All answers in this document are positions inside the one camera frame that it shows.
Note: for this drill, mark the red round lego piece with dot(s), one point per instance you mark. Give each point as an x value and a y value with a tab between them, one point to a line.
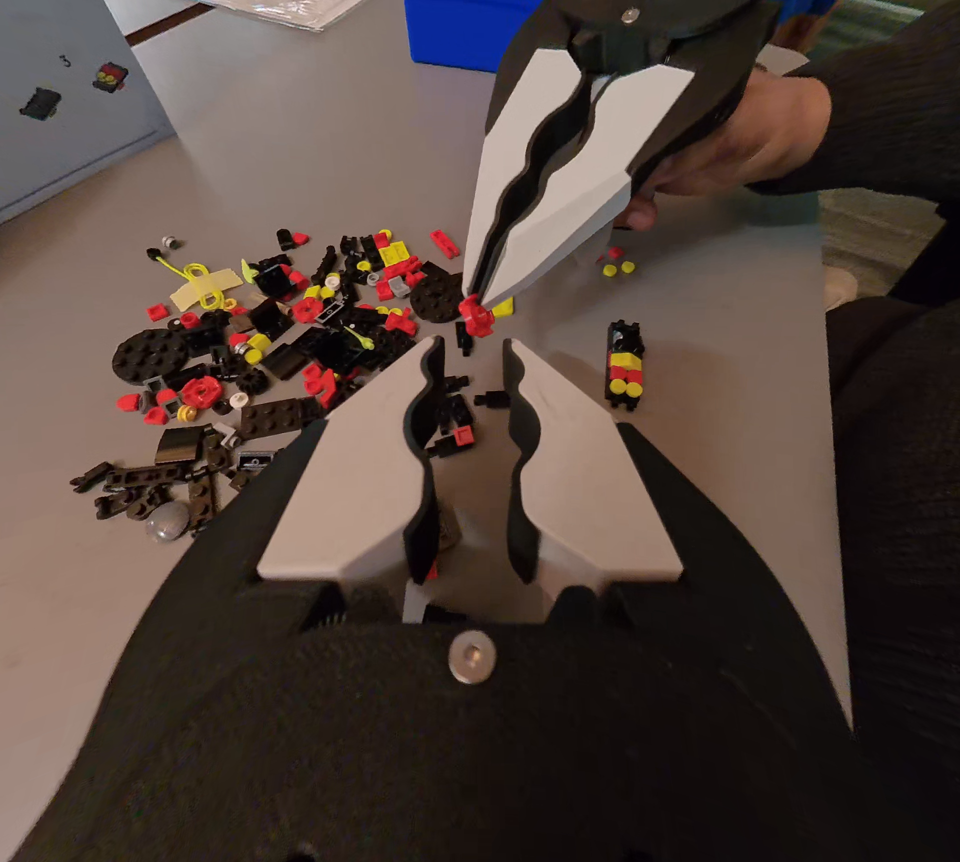
476	318

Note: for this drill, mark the person's dark clothed torso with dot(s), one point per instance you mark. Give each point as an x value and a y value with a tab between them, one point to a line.
900	502

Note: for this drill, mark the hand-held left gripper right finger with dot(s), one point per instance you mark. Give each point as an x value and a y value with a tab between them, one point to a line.
592	502

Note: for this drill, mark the pale shoe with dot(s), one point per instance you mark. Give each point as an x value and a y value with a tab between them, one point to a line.
840	288

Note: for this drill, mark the person's right hand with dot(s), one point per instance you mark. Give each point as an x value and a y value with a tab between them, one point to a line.
765	134

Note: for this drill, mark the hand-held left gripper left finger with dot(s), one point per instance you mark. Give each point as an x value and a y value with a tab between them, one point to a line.
337	494

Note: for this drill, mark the pile of lego pieces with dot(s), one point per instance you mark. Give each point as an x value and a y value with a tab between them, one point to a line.
262	419

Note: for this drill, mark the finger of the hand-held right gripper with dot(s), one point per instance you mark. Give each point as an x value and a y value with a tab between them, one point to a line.
517	134
592	179

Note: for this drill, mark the black red yellow lego assembly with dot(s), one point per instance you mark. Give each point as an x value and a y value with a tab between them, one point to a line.
626	367

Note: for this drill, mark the grey lego instruction booklet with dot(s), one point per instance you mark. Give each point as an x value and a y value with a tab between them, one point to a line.
75	14

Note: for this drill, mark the person's dark sleeved right forearm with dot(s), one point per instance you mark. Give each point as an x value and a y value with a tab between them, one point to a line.
900	104

